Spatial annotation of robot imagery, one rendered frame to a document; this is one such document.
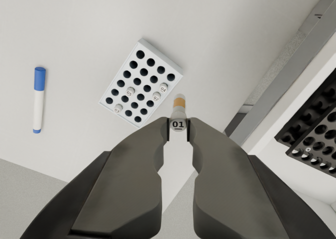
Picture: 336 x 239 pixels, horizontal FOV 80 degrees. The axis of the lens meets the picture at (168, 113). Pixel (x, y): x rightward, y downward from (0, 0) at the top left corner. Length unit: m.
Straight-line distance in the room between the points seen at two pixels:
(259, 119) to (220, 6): 0.17
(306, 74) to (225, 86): 0.14
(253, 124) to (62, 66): 0.32
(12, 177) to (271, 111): 1.95
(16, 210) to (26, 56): 2.01
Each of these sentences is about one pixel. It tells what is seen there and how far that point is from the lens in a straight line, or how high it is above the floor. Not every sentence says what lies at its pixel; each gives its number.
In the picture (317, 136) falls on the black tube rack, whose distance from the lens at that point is 0.28.
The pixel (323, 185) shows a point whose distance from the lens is 0.45.
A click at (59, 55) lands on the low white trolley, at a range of 0.40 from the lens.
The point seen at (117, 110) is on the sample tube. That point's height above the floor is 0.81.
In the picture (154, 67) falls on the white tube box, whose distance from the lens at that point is 0.32.
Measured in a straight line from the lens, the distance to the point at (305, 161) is 0.30.
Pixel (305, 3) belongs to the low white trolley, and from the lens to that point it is 0.38.
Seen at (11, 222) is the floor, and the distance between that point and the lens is 2.54.
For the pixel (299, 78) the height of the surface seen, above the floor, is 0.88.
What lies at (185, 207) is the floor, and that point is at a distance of 1.80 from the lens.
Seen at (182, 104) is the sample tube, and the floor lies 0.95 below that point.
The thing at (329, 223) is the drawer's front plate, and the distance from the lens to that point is 0.44.
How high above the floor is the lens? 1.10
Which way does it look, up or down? 62 degrees down
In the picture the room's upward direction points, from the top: 174 degrees counter-clockwise
